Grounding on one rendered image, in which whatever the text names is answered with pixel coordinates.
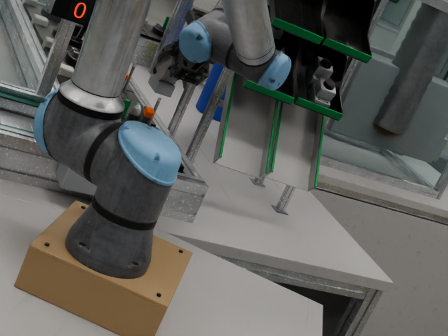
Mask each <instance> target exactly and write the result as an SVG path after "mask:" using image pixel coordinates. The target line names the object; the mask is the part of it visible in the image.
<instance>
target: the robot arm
mask: <svg viewBox="0 0 448 336"><path fill-rule="evenodd" d="M151 2H152V0H96V2H95V6H94V9H93V12H92V15H91V19H90V22H89V25H88V28H87V31H86V34H85V38H84V40H83V44H82V47H81V50H80V53H79V56H78V60H77V63H76V66H75V69H74V72H73V76H72V78H71V79H70V80H68V81H66V82H64V83H62V84H60V86H59V88H58V89H56V90H54V91H52V92H50V93H49V94H48V95H47V96H46V97H45V98H44V100H45V102H44V103H40V105H39V107H38V109H37V112H36V114H35V118H34V122H33V134H34V138H35V141H36V143H37V144H38V146H39V147H40V148H41V149H42V150H43V151H44V152H46V153H47V154H48V155H49V156H50V158H52V159H53V160H55V161H56V162H59V163H62V164H63V165H64V166H66V167H68V168H69V169H70V170H72V171H74V172H76V173H77V174H78V175H80V176H82V177H83V178H85V179H86V180H88V181H89V182H91V183H92V184H94V185H96V186H97V189H96V192H95V194H94V196H93V199H92V202H91V204H90V206H88V208H87V209H86V210H85V211H84V212H83V214H82V215H81V216H80V217H79V218H78V220H76V222H75V223H74V224H73V225H72V226H71V228H70V230H69V232H68V234H67V237H66V239H65V246H66V248H67V250H68V252H69V253H70V254H71V255H72V256H73V257H74V258H75V259H76V260H77V261H78V262H80V263H81V264H83V265H84V266H86V267H88V268H90V269H92V270H94V271H96V272H98V273H101V274H104V275H107V276H110V277H116V278H120V279H135V278H138V277H141V276H143V275H144V274H145V273H146V272H147V269H148V267H149V264H150V262H151V254H152V244H153V230H154V227H155V225H156V222H157V220H158V218H159V216H160V213H161V211H162V208H163V206H164V204H165V202H166V199H167V197H168V194H169V192H170V190H171V188H172V185H173V184H174V182H175V181H176V179H177V172H178V170H179V167H180V165H181V153H180V150H179V148H178V147H177V146H176V144H175V143H174V142H173V141H172V140H171V139H170V138H169V137H168V136H166V135H165V134H164V133H162V132H160V131H159V130H158V129H156V128H154V127H150V126H148V124H145V123H142V122H139V121H126V122H124V123H122V122H121V117H122V114H123V111H124V109H125V104H124V102H123V100H122V98H121V96H120V93H121V90H122V87H123V84H124V82H125V78H126V76H127V72H128V70H129V66H130V64H131V60H132V58H133V55H134V52H135V49H136V46H137V43H138V40H139V37H140V34H141V32H142V29H143V26H144V23H145V20H146V17H147V14H148V11H149V8H150V6H151ZM221 2H222V4H221V5H219V6H218V7H216V8H214V9H213V10H212V11H210V12H208V13H207V14H206V15H202V14H201V13H198V12H194V11H192V10H188V12H187V14H186V16H185V20H186V22H187V25H188V26H186V28H184V29H183V30H182V31H181V32H180V34H179V38H178V41H177V42H175V41H174V42H172V43H171V44H168V45H166V46H164V48H162V50H161V52H160V53H159V55H158V58H157V59H156V61H155V64H154V66H153V74H157V78H158V80H159V81H160V80H162V78H163V77H164V75H165V72H166V70H167V69H168V68H169V67H170V66H172V64H173V62H175V64H174V66H172V67H171V70H170V77H172V76H174V78H177V80H176V81H178V80H182V81H183V88H184V89H186V88H187V86H188V83H192V84H194V85H195V84H196V86H198V85H199V84H200V83H201V82H203V81H204V80H205V79H206V78H208V76H209V64H212V65H214V64H215V63H218V64H220V65H222V66H224V67H226V68H228V69H230V70H232V71H234V72H236V73H237V74H239V75H241V76H243V77H245V78H247V79H248V80H250V81H252V82H254V83H256V85H260V86H262V87H264V88H266V89H268V90H271V91H273V90H276V89H278V88H279V87H280V86H282V84H283V83H284V81H285V80H286V78H287V76H288V74H289V72H290V69H291V59H290V58H289V57H288V56H286V55H285V54H283V52H282V51H278V50H276V48H275V42H274V38H273V32H272V28H271V21H270V17H269V11H268V6H267V0H221Z"/></svg>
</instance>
